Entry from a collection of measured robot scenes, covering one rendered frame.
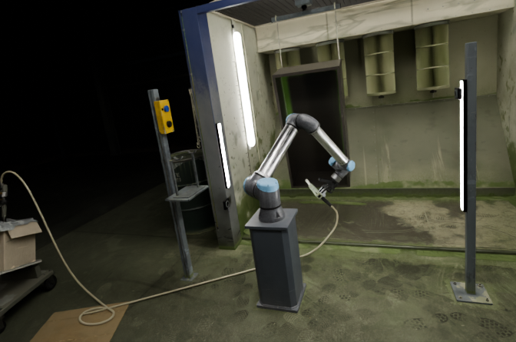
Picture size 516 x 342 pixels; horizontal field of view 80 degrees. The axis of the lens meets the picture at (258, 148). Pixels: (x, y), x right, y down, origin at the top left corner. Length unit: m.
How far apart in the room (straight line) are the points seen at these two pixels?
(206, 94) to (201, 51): 0.37
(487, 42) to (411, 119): 1.14
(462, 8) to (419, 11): 0.40
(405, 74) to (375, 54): 0.59
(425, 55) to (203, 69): 2.47
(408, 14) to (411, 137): 1.41
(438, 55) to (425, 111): 0.72
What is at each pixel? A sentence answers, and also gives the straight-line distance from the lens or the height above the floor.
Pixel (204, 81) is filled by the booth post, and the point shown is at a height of 1.66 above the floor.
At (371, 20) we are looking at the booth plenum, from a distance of 3.98.
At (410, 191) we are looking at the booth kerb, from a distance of 4.06.
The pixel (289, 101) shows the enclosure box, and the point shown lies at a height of 1.36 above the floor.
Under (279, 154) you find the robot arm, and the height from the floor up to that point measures 1.04.
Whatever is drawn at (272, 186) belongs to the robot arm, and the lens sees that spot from 2.11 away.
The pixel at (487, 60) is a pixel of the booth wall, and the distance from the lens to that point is 4.55.
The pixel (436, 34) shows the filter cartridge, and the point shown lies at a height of 1.84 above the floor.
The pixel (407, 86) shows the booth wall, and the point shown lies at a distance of 4.41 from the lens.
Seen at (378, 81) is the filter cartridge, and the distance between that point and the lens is 3.98.
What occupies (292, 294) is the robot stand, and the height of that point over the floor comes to 0.12.
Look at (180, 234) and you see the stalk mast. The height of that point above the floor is 0.42.
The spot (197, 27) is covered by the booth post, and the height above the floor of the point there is 2.12.
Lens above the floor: 1.56
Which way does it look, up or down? 11 degrees down
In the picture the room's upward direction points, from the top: 8 degrees counter-clockwise
